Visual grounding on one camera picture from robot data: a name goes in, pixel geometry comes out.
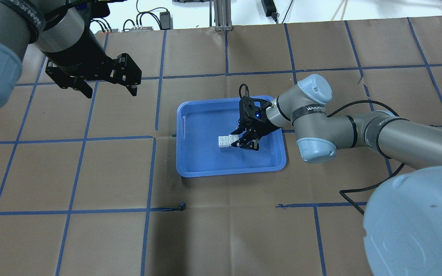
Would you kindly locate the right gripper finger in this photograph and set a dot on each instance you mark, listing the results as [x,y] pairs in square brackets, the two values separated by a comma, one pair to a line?
[248,142]
[240,131]

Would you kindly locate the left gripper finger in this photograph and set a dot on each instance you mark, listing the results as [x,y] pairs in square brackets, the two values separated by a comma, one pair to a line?
[66,81]
[125,72]

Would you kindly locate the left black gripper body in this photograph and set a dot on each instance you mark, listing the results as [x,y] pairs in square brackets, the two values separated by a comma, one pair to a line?
[76,52]

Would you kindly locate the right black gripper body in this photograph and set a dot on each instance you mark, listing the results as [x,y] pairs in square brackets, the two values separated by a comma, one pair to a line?
[259,125]

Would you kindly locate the white block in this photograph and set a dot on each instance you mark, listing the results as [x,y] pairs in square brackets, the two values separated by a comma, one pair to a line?
[232,139]
[223,142]

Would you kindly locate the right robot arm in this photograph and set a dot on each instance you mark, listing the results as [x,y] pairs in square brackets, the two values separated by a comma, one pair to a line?
[402,219]

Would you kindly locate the blue plastic tray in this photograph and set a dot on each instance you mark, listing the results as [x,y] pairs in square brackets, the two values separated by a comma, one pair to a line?
[203,142]

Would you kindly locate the black power adapter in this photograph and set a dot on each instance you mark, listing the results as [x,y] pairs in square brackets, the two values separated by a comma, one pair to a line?
[166,20]

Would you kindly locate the aluminium frame post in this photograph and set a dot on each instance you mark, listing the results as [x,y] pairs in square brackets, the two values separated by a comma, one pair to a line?
[222,15]

